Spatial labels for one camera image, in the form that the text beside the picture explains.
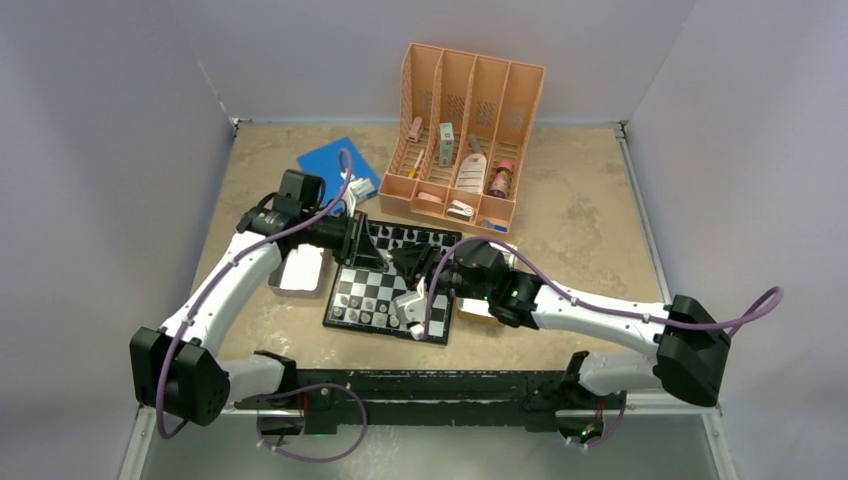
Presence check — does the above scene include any pink eraser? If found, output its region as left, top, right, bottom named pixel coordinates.
left=416, top=191, right=444, bottom=203

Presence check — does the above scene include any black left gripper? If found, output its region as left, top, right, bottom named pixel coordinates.
left=300, top=208, right=388, bottom=271

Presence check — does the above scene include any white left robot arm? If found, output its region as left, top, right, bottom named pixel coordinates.
left=129, top=170, right=388, bottom=438

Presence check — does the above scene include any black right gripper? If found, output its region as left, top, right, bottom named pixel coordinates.
left=390, top=245, right=492, bottom=302

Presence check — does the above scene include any yellow tipped pen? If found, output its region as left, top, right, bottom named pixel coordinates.
left=408, top=150, right=426, bottom=179

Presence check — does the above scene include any white stapler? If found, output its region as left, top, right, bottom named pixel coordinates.
left=445, top=200, right=475, bottom=222

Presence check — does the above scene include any gold empty tin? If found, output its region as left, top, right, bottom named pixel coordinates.
left=457, top=244, right=516, bottom=328

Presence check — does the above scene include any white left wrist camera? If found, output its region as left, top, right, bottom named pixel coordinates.
left=342, top=177, right=377, bottom=217

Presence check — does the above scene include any teal small box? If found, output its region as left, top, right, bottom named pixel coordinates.
left=438, top=122, right=455, bottom=168

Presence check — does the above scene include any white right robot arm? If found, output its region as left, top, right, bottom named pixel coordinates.
left=387, top=237, right=731, bottom=407

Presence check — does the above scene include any white lotion bottle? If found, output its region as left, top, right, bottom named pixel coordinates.
left=453, top=153, right=487, bottom=194

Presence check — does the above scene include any pink capped small bottle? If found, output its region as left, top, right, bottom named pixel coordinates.
left=487, top=158, right=514, bottom=198

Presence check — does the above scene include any peach desk organizer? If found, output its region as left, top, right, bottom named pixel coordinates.
left=378, top=43, right=545, bottom=237

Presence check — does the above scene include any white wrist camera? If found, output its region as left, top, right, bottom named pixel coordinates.
left=391, top=279, right=427, bottom=340
left=342, top=177, right=377, bottom=217

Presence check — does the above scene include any black and white chessboard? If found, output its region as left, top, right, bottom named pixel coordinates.
left=322, top=221, right=462, bottom=340

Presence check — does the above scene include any silver tin with white pieces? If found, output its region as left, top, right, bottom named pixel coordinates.
left=267, top=245, right=325, bottom=298

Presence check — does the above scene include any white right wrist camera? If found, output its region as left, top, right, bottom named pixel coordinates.
left=391, top=279, right=427, bottom=340

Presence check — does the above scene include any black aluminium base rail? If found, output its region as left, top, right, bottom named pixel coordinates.
left=135, top=367, right=720, bottom=439

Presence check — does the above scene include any pink tube in organizer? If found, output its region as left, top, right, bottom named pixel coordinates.
left=407, top=116, right=423, bottom=143

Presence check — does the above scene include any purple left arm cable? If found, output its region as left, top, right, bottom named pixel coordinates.
left=155, top=147, right=369, bottom=464

